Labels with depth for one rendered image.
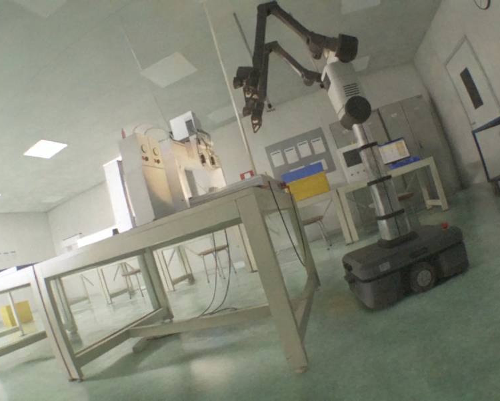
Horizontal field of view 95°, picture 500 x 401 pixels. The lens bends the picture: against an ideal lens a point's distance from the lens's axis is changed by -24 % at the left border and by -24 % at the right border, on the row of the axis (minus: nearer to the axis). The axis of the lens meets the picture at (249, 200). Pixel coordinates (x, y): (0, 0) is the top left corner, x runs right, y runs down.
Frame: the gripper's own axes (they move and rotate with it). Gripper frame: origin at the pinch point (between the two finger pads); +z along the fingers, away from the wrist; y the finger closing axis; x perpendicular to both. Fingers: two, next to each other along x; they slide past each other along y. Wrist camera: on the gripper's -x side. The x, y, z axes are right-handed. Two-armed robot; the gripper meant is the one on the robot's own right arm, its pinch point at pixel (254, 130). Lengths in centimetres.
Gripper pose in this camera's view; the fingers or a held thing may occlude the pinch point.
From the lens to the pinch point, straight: 200.7
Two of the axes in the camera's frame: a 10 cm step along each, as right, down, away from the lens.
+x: 9.7, 2.1, -1.0
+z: -2.2, 9.8, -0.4
